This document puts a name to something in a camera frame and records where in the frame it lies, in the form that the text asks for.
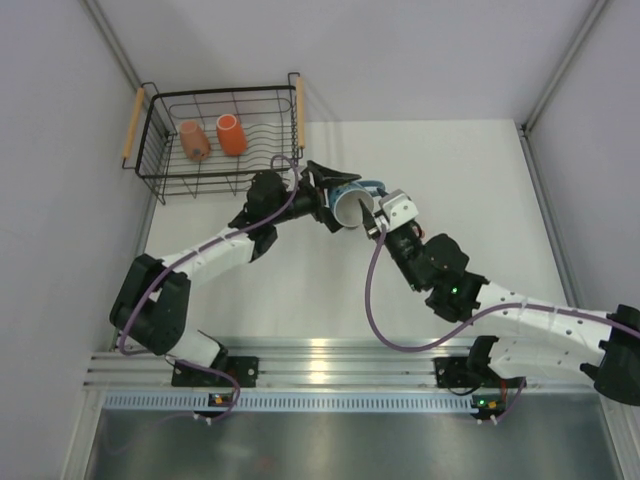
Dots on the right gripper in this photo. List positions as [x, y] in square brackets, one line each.
[370, 222]

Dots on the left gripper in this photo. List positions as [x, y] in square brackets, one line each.
[324, 179]

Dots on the blue mug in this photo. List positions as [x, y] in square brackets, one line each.
[343, 202]

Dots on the orange mug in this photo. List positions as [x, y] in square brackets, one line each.
[231, 135]

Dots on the salmon dotted mug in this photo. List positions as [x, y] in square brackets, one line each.
[194, 141]

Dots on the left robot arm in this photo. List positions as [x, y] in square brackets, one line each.
[152, 305]

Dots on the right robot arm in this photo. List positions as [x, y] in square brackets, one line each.
[527, 337]

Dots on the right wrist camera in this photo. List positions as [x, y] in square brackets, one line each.
[397, 209]

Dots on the right wooden rack handle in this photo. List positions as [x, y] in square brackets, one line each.
[300, 108]

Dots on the wooden rack handle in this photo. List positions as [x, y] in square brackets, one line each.
[300, 108]
[133, 123]

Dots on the black wire dish rack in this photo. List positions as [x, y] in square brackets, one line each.
[269, 118]

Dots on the aluminium mounting rail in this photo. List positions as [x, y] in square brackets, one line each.
[346, 364]

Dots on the right aluminium frame post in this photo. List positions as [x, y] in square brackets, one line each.
[577, 42]

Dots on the aluminium frame post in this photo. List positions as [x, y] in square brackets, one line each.
[108, 35]
[577, 42]

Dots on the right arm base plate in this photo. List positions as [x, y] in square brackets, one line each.
[458, 375]

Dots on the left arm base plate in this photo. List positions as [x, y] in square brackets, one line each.
[243, 369]

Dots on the left wooden rack handle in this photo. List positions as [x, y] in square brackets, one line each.
[133, 123]

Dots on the perforated cable duct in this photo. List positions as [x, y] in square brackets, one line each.
[292, 402]

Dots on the left aluminium frame post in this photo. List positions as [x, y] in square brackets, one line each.
[108, 35]

